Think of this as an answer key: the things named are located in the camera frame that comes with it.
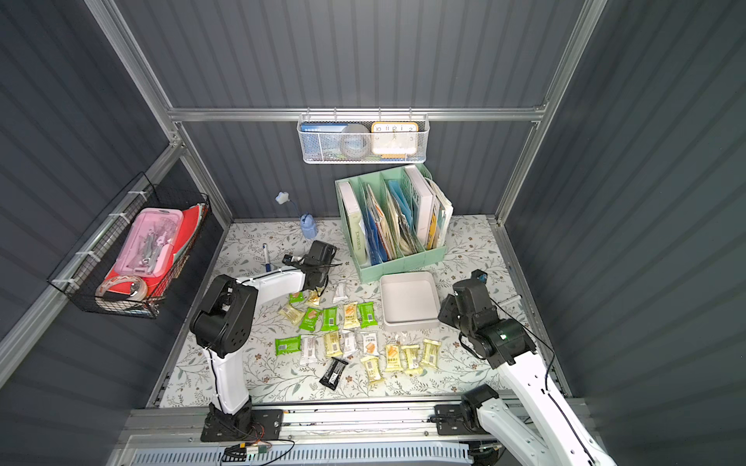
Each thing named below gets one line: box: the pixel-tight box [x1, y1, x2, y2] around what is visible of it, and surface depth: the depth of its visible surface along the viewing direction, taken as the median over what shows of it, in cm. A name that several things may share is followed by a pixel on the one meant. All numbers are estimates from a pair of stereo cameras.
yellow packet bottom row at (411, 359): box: [401, 344, 424, 376], surface depth 84 cm
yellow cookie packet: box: [342, 301, 361, 330], surface depth 93 cm
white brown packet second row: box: [300, 334, 319, 367], surface depth 87 cm
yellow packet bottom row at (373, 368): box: [360, 356, 382, 383], surface depth 83 cm
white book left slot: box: [339, 180, 368, 266], surface depth 93 cm
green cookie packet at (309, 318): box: [299, 306, 322, 333], surface depth 93 cm
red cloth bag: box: [100, 203, 206, 298], surface depth 75 cm
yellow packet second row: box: [323, 331, 343, 358], surface depth 88 cm
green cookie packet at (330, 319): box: [320, 306, 340, 332], surface depth 93 cm
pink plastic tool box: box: [113, 207, 184, 279], surface depth 74 cm
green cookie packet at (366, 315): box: [356, 300, 378, 330], surface depth 93 cm
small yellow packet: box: [305, 289, 322, 308], surface depth 98 cm
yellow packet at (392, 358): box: [384, 344, 403, 372], surface depth 84 cm
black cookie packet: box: [318, 356, 349, 391], surface depth 82 cm
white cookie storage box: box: [379, 271, 441, 331], surface depth 100 cm
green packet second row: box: [274, 334, 303, 357], surface depth 88 cm
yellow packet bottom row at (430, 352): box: [420, 338, 442, 368], surface depth 86 cm
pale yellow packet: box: [277, 303, 306, 327], surface depth 95 cm
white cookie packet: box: [362, 332, 379, 356], surface depth 88 cm
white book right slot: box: [405, 164, 435, 249], surface depth 98 cm
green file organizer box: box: [335, 163, 446, 285], surface depth 98 cm
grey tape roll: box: [339, 123, 371, 160], surface depth 90 cm
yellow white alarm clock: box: [371, 121, 420, 159], surface depth 90 cm
